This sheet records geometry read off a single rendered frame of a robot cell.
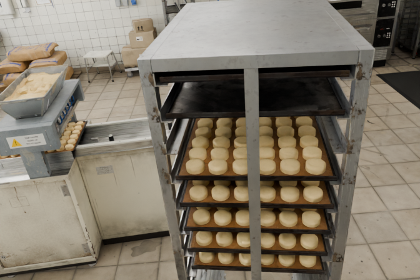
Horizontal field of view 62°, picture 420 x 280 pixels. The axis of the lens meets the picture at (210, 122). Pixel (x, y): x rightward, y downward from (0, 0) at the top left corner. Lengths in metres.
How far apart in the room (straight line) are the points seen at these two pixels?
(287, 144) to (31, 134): 1.55
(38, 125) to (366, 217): 2.41
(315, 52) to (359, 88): 0.12
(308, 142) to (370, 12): 4.72
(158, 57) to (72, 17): 5.77
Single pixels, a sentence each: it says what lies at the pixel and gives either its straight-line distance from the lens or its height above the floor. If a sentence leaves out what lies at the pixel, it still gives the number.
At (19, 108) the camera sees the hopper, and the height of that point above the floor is 1.26.
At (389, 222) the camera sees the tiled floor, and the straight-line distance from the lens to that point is 3.07.
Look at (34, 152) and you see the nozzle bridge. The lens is 2.24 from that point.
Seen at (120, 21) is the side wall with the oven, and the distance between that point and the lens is 6.31.
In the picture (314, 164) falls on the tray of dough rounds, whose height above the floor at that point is 1.51.
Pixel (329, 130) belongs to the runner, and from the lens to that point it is 0.93.
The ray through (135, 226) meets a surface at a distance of 2.76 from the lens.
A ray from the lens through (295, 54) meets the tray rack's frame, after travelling 0.73.
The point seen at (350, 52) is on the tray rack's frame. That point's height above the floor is 1.82.
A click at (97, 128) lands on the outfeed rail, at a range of 2.64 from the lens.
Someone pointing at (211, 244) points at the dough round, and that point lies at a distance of 1.11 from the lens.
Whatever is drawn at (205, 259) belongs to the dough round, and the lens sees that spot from 1.17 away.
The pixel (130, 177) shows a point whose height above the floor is 0.62.
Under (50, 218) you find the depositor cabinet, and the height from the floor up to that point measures 0.51.
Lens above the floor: 2.04
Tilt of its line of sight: 29 degrees down
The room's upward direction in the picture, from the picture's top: 5 degrees counter-clockwise
